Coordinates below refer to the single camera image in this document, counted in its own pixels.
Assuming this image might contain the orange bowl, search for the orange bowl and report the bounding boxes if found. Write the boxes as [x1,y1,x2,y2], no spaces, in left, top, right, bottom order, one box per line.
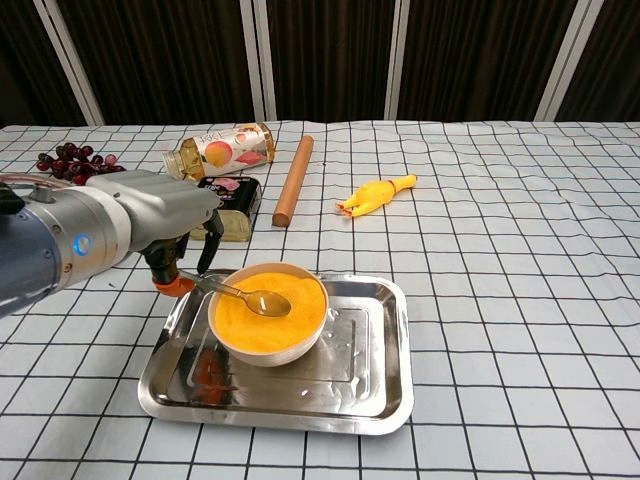
[207,262,330,369]

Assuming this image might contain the dark folding screen white frames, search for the dark folding screen white frames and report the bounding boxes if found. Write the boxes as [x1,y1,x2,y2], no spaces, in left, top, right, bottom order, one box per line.
[0,0,640,127]

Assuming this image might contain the rectangular steel tray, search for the rectangular steel tray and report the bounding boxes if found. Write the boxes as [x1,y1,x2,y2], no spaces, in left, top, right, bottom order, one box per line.
[137,269,415,437]

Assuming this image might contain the black luncheon meat tin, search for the black luncheon meat tin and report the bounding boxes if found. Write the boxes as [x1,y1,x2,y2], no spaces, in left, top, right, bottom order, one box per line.
[192,176,264,243]

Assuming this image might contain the yellow rubber chicken toy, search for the yellow rubber chicken toy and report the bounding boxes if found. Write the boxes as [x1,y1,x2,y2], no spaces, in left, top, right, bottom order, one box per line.
[335,173,418,219]

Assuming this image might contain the dark red grape bunch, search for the dark red grape bunch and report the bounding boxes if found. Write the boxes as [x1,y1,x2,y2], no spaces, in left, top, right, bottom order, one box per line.
[36,142,127,186]

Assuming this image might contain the white blue checkered tablecloth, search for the white blue checkered tablecloth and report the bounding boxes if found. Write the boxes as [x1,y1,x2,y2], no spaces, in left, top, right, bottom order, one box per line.
[0,119,640,480]

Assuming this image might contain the peach tea plastic bottle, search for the peach tea plastic bottle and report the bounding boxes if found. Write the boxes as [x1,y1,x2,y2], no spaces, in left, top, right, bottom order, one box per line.
[161,122,278,182]

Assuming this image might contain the small steel spoon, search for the small steel spoon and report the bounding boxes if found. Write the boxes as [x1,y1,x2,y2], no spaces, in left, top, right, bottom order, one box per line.
[182,272,293,318]

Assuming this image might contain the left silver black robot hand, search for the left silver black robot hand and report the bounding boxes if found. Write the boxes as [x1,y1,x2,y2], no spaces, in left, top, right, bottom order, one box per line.
[85,168,225,298]

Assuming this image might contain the wooden rolling pin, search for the wooden rolling pin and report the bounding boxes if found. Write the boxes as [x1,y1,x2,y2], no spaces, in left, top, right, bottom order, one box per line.
[272,135,315,229]

